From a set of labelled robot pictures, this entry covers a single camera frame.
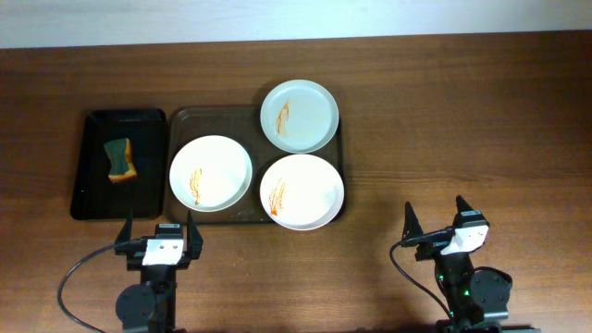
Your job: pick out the grey-white plate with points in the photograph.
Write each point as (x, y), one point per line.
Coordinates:
(299, 116)

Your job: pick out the black tray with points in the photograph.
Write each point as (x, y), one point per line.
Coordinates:
(95, 196)

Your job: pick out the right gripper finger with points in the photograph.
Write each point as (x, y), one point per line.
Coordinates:
(411, 226)
(462, 205)

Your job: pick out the green and orange sponge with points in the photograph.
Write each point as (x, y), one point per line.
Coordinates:
(119, 154)

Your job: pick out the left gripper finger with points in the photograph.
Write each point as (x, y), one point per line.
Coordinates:
(195, 240)
(124, 234)

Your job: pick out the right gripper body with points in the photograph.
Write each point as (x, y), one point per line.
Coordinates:
(425, 250)

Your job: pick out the white plate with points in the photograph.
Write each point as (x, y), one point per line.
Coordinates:
(210, 173)
(302, 192)

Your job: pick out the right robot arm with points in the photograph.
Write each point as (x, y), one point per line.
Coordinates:
(476, 297)

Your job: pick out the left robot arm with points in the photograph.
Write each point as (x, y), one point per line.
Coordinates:
(150, 305)

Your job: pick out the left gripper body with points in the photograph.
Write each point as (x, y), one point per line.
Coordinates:
(193, 252)

